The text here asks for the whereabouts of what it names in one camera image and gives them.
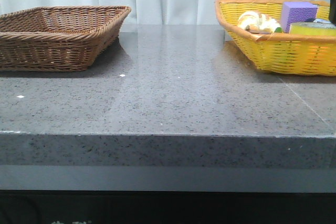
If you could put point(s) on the yellow tape roll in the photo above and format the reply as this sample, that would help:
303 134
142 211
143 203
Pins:
312 29

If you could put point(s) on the yellow woven basket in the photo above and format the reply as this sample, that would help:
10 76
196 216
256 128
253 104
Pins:
279 53

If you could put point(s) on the brown wicker basket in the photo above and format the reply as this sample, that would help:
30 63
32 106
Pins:
58 38

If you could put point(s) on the black jar with label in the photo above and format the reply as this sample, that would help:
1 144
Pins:
318 20

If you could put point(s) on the purple foam block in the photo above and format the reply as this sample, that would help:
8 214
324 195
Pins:
293 12

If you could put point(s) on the toy croissant bread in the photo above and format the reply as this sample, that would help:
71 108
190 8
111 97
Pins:
256 22

